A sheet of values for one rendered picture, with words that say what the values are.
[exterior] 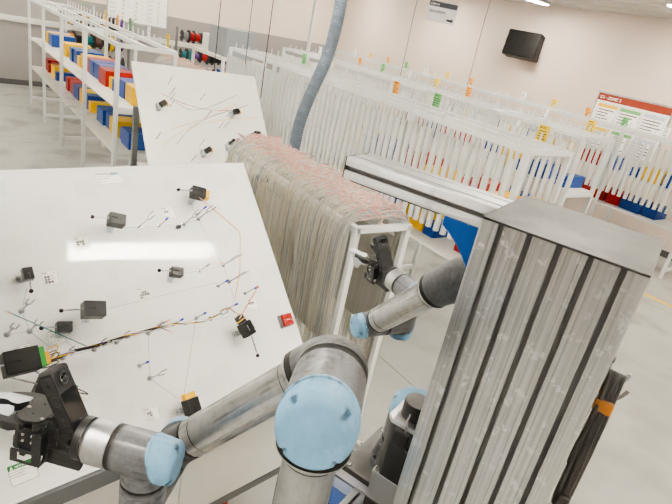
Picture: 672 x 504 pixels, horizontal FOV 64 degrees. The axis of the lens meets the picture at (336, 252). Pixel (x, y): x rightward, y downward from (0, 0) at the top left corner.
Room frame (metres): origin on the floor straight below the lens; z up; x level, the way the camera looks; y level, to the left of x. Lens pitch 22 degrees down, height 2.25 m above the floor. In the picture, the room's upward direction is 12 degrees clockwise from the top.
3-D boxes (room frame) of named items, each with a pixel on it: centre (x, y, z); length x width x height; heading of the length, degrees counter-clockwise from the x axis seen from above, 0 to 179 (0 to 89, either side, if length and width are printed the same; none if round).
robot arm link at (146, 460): (0.67, 0.24, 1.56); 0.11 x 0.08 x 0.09; 85
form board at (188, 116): (4.85, 1.37, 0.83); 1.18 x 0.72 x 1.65; 130
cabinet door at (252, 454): (1.72, 0.21, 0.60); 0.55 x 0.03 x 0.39; 138
